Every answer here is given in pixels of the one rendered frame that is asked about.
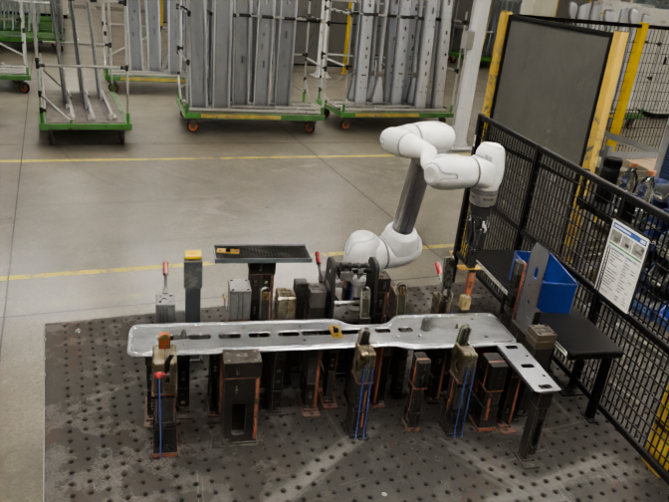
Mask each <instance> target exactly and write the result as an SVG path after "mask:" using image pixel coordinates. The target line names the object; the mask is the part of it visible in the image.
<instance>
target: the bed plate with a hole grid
mask: <svg viewBox="0 0 669 502"><path fill-rule="evenodd" d="M440 291H441V286H440V284H438V285H428V286H418V287H412V288H411V287H408V288H407V301H406V307H405V315H425V314H430V308H431V303H432V297H433V293H434V292H440ZM500 307H501V304H500V303H499V301H498V300H497V299H496V298H495V297H494V296H493V295H492V294H491V293H490V292H489V291H488V290H487V288H486V287H485V286H484V285H483V284H482V283H481V282H480V281H479V280H478V281H474V286H473V291H472V296H471V303H470V308H469V312H468V313H491V314H493V315H495V316H496V317H497V318H498V319H499V320H500V322H501V320H502V315H503V314H501V313H500V312H499V311H500ZM139 324H156V316H155V313H149V314H143V315H129V316H119V317H110V318H99V319H89V320H79V321H70V322H60V323H50V324H44V335H45V336H44V340H45V343H44V465H43V502H669V500H668V499H667V496H668V494H669V486H668V485H667V484H666V482H665V481H664V480H663V479H662V478H661V477H660V478H659V479H657V478H658V477H657V476H656V475H655V474H654V473H653V472H652V471H651V470H648V466H647V465H646V464H645V463H644V462H643V461H642V460H641V457H642V456H641V455H640V454H639V453H638V452H637V451H636V450H635V449H634V448H633V447H632V446H631V445H630V443H629V442H628V441H627V440H626V439H625V438H624V437H623V436H622V435H621V434H620V433H619V432H618V430H617V429H616V428H615V427H614V426H613V425H612V424H611V423H610V422H609V421H608V420H607V419H606V417H605V416H604V415H603V414H602V413H601V412H600V411H599V410H597V411H596V415H595V418H596V419H597V420H598V423H589V422H588V421H587V420H586V419H585V418H584V417H583V416H582V414H581V413H580V412H581V411H585V410H586V407H587V404H588V401H589V399H588V398H587V397H586V396H585V395H579V396H562V395H561V394H560V393H559V392H558V391H554V396H553V399H552V403H551V407H550V408H548V411H547V415H546V418H545V422H544V425H543V429H542V433H541V436H540V440H539V444H538V447H537V451H536V454H533V456H534V457H535V458H536V460H537V461H538V463H539V464H540V465H541V466H540V468H534V469H524V467H523V466H522V464H521V463H520V461H519V460H518V459H517V457H516V456H515V454H514V453H513V451H512V450H511V447H512V446H519V445H520V442H521V438H522V435H523V431H524V427H525V423H526V419H527V416H525V417H517V416H516V414H515V413H514V412H513V416H512V420H511V425H512V426H513V428H514V429H515V430H516V433H509V434H502V433H500V432H499V430H498V429H497V427H496V426H495V427H496V429H495V430H496V431H492V432H489V433H485V432H484V433H483V432H477V430H476V428H475V427H474V425H473V426H472V424H471V423H470V422H468V420H469V419H466V418H465V422H464V427H463V437H462V438H461V437H459V438H457V437H455V438H454V439H450V440H445V438H443V437H442V436H443V435H444V434H445V433H444V431H443V429H442V427H441V426H440V425H439V423H438V422H436V420H438V419H439V418H440V417H441V412H442V406H443V401H444V397H441V396H440V394H439V403H437V404H427V403H426V401H425V399H424V398H423V399H422V405H421V410H420V412H421V418H420V424H419V426H420V429H423V430H424V431H423V434H421V432H420V431H419V432H418V431H415V432H414V433H413V432H412V431H408V432H407V430H406V429H404V427H403V426H401V425H400V422H399V419H397V417H399V418H400V417H402V416H403V413H404V407H405V405H406V404H407V400H408V396H407V394H406V390H407V389H409V388H408V383H409V376H410V370H411V366H412V358H413V352H414V350H409V349H407V350H408V354H407V364H406V371H405V377H404V383H403V389H402V397H401V399H394V398H393V396H392V394H391V392H390V390H389V388H390V383H391V379H392V375H390V376H388V377H387V384H386V390H385V397H384V401H383V402H384V407H376V408H372V407H371V405H370V403H369V402H368V417H367V424H366V430H368V431H367V432H366V433H369V435H368V436H369V437H370V439H368V438H367V439H366V441H364V440H358V439H356V440H353V439H350V438H349V436H348V435H346V432H344V429H342V428H343V426H341V423H340V421H343V420H344V419H346V411H347V402H346V400H345V397H344V394H343V390H344V386H345V377H336V378H335V386H334V399H335V401H336V404H337V407H338V408H336V409H324V408H323V405H322V402H321V399H320V396H319V393H318V395H317V406H318V409H319V412H320V415H321V416H320V417H303V415H302V412H301V408H300V405H299V401H298V398H297V394H296V388H298V387H300V382H301V374H300V373H292V374H291V379H292V378H293V379H292V381H291V386H288V387H287V388H284V385H283V388H282V391H283V392H284V393H285V394H286V398H287V402H288V406H289V410H290V414H289V415H274V416H261V415H260V414H259V409H258V420H257V426H264V431H265V437H266V444H265V445H256V446H242V447H229V448H216V449H215V448H213V447H212V440H211V429H219V428H222V427H221V423H216V424H207V422H206V408H205V393H207V392H208V372H209V355H202V362H196V363H190V384H189V398H190V399H192V411H193V417H192V418H191V419H177V431H178V433H180V438H182V443H181V445H180V446H178V455H180V458H177V457H174V456H171V457H166V458H163V457H162V458H161V459H159V460H157V458H154V460H152V462H151V460H150V459H149V456H150V454H151V453H152V444H150V442H151V441H153V436H152V435H153V428H145V427H143V426H144V409H145V397H146V396H147V394H146V365H145V364H144V358H135V357H132V356H130V355H129V354H128V353H127V351H126V350H127V341H128V332H129V330H130V329H131V328H132V327H133V326H135V325H139ZM470 424H471V425H470Z"/></svg>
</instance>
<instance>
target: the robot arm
mask: <svg viewBox="0 0 669 502"><path fill-rule="evenodd" d="M380 142H381V146H382V147H383V148H384V149H385V150H386V151H387V152H388V153H390V154H393V155H395V156H398V157H405V158H411V160H410V163H409V167H408V170H407V174H406V177H405V181H404V184H403V188H402V192H401V195H400V199H399V202H398V206H397V209H396V213H395V216H394V220H393V222H391V223H389V224H388V225H387V226H386V228H385V230H384V231H383V232H382V234H381V235H380V237H377V236H376V235H375V234H374V233H372V232H370V231H367V230H358V231H355V232H354V233H352V234H351V235H350V236H349V238H348V240H347V242H346V244H345V247H344V253H343V262H347V263H348V262H351V263H357V262H359V263H365V262H368V259H369V257H375V258H376V259H377V261H378V263H379V271H381V270H383V269H388V268H394V267H399V266H402V265H406V264H409V263H411V262H413V261H414V260H415V259H417V258H418V257H419V255H420V254H421V251H422V241H421V238H420V237H419V235H418V234H417V231H416V230H415V228H414V226H415V222H416V219H417V216H418V213H419V210H420V206H421V203H422V200H423V197H424V194H425V190H426V187H427V184H428V185H430V186H431V187H433V188H436V189H440V190H456V189H464V188H467V187H471V191H470V197H469V201H470V202H471V203H470V208H469V213H470V214H471V215H468V216H467V231H466V240H465V242H466V243H467V246H468V247H467V252H466V257H465V262H464V265H466V264H467V268H475V267H476V261H477V256H478V251H482V249H483V245H484V242H485V239H486V235H487V233H488V231H489V228H486V218H487V217H489V216H490V215H491V211H492V207H493V205H495V202H496V197H497V193H498V188H499V185H500V183H501V182H502V179H503V175H504V170H505V160H506V155H505V149H504V148H503V147H502V146H501V145H500V144H498V143H495V142H482V143H481V144H480V146H479V147H478V148H477V150H476V153H475V154H474V155H472V156H462V155H459V154H445V152H447V151H448V150H450V149H451V148H452V146H453V145H454V142H455V132H454V130H453V129H452V128H451V127H450V126H448V125H446V124H444V123H441V122H420V123H416V124H410V125H401V126H398V127H390V128H387V129H386V130H384V131H383V132H382V134H381V136H380Z"/></svg>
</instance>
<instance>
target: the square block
mask: <svg viewBox="0 0 669 502"><path fill-rule="evenodd" d="M556 338H557V334H556V333H555V332H554V331H553V330H552V329H551V328H550V327H549V326H548V325H529V328H528V330H527V334H526V342H525V348H526V349H527V350H528V351H529V353H530V354H531V355H532V356H533V357H534V358H535V359H536V361H537V362H538V363H539V364H540V365H541V366H542V367H543V368H544V370H545V371H547V370H548V366H549V362H550V359H551V355H552V351H553V349H554V348H555V343H556ZM531 393H532V392H531V390H530V389H529V388H528V387H527V385H526V384H525V383H524V382H523V380H521V384H520V388H519V392H518V396H517V400H516V404H515V408H514V413H515V414H516V416H517V417H525V416H527V415H528V412H529V408H530V404H531V402H530V397H531Z"/></svg>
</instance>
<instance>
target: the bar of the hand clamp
mask: <svg viewBox="0 0 669 502"><path fill-rule="evenodd" d="M455 266H456V261H455V258H454V257H444V264H443V273H442V282H441V291H440V292H441V293H442V300H441V301H443V300H444V291H445V290H447V294H448V297H447V298H446V299H447V300H448V301H450V298H451V289H452V280H453V272H454V267H455Z"/></svg>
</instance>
